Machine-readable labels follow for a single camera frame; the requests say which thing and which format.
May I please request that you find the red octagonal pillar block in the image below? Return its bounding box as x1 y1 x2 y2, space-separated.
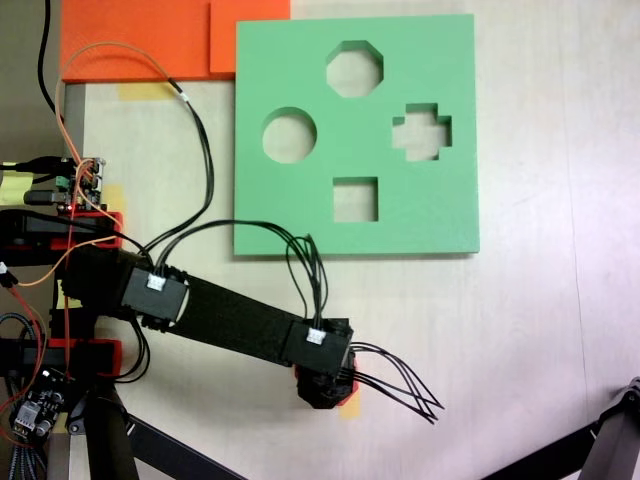
293 364 361 409

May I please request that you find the flat orange foam board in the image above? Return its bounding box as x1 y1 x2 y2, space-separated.
60 0 211 84

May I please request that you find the black extension cable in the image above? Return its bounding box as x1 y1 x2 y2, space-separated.
142 77 217 254

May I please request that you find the black gripper servo cable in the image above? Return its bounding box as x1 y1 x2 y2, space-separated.
349 341 447 427

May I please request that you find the black elbow servo cable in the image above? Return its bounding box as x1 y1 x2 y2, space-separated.
149 219 329 334

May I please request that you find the small yellow tape piece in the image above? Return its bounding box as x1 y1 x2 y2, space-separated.
102 183 126 211

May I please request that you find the black power cable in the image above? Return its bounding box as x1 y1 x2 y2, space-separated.
38 0 60 115

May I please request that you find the red and black table clamp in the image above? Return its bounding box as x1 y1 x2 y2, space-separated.
0 208 125 266
0 337 124 381

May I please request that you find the yellow sticky note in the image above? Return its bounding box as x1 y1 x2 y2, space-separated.
0 169 35 205

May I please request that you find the motor driver circuit board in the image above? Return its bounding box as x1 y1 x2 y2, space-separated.
53 155 109 211

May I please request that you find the braided black white cable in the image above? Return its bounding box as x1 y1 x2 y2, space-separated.
3 442 49 480

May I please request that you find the black usb plug cable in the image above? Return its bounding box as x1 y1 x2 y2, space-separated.
0 156 76 176

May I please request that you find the green shape sorting board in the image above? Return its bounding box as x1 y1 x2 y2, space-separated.
232 13 481 260

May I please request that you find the orange signal cable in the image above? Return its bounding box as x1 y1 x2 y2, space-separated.
53 40 174 174

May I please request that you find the thick grey tripod leg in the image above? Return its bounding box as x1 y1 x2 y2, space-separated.
579 375 640 480

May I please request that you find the small yellow paper note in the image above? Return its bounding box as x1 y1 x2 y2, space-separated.
56 278 84 309

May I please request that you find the black power converter board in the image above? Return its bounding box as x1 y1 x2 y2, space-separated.
9 368 69 441

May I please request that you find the black tripod brace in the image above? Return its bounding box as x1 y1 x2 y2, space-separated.
122 412 251 480
479 422 601 480

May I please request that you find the orange foam block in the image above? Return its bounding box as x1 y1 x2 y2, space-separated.
209 0 292 80

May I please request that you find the yellow masking tape piece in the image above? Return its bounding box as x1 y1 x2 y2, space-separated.
118 82 174 101

